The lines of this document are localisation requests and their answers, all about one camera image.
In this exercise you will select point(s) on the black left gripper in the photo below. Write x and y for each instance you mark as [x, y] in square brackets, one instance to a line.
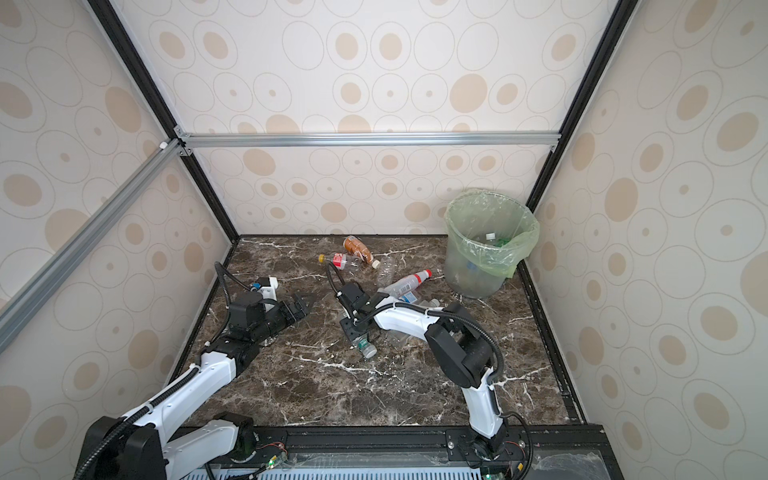
[293, 316]

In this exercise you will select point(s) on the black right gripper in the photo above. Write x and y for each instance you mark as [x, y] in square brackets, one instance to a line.
[346, 328]

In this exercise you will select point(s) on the red cap white bottle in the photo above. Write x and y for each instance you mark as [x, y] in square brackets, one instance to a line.
[407, 284]

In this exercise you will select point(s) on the green cap clear bottle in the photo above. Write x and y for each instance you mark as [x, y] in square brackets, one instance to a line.
[365, 347]

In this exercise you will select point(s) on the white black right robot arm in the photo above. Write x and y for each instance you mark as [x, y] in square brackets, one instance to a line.
[466, 353]

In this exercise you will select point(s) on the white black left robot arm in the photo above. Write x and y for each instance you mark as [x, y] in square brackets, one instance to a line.
[174, 408]

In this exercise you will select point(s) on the mesh bin with green liner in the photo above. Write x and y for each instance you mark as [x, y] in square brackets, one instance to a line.
[474, 219]

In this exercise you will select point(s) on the clear crushed unlabeled bottle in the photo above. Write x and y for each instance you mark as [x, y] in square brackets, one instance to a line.
[386, 272]

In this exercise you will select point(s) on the yellow cap red label bottle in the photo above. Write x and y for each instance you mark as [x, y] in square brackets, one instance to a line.
[342, 261]

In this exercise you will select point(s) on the blue label clear bottle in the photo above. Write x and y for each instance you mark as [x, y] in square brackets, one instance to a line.
[411, 298]

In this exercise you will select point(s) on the brown tea bottle at back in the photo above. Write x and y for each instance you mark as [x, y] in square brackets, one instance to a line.
[354, 246]

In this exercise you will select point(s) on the large clear square bottle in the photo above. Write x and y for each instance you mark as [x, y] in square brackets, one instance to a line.
[434, 303]

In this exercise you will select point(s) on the horizontal aluminium back rail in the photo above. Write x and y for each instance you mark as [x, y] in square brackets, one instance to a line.
[386, 139]

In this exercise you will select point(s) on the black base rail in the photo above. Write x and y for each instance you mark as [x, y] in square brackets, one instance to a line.
[432, 452]

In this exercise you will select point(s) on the diagonal aluminium left rail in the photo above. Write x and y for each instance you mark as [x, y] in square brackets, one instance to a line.
[25, 305]

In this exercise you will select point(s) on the black left corner post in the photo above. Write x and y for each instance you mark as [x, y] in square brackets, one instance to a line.
[107, 17]

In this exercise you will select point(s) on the black corner post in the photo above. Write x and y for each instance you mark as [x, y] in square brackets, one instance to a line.
[107, 17]
[608, 42]

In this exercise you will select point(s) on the black right corner post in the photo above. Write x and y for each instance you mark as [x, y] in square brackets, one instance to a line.
[608, 42]

